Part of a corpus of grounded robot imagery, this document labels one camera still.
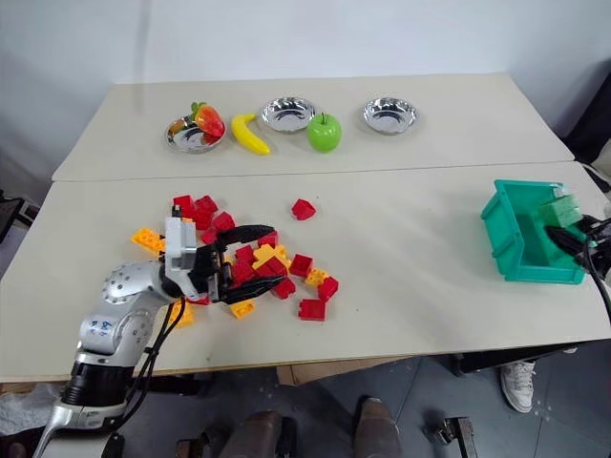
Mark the green toy block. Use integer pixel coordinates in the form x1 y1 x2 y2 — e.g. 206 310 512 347
537 192 582 229

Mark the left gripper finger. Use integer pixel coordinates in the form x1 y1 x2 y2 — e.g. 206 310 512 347
221 275 285 305
216 223 276 249

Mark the dark rounded shape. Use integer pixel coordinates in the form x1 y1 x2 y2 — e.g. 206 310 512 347
220 408 285 458

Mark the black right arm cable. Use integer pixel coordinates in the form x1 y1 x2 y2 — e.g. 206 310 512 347
584 238 611 338

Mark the white sneaker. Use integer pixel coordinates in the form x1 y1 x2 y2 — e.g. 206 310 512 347
499 360 537 414

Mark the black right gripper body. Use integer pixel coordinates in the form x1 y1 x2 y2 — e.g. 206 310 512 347
584 228 611 283

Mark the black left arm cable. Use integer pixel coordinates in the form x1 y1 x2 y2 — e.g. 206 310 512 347
124 295 188 424

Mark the green toy apple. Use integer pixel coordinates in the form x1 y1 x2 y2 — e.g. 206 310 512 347
306 112 343 155

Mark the teal plastic bin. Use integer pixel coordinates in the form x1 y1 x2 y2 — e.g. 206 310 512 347
479 178 589 285

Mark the steel bowl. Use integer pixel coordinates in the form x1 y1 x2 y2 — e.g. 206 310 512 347
164 115 228 155
362 96 419 136
258 95 319 135

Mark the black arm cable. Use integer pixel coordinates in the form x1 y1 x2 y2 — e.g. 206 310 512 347
584 238 611 338
124 295 188 424

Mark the yellow toy banana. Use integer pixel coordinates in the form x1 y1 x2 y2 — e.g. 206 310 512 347
230 113 271 156

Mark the red toy strawberry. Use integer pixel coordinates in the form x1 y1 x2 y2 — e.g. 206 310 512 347
190 101 226 139

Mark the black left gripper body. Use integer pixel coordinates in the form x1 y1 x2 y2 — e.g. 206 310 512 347
188 241 236 304

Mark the black table frame bar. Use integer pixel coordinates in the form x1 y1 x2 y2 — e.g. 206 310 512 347
450 342 579 379

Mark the brown rounded shape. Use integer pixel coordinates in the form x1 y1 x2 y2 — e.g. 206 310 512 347
353 397 403 458

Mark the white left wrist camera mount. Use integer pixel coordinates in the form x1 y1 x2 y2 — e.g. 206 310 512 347
163 216 200 288

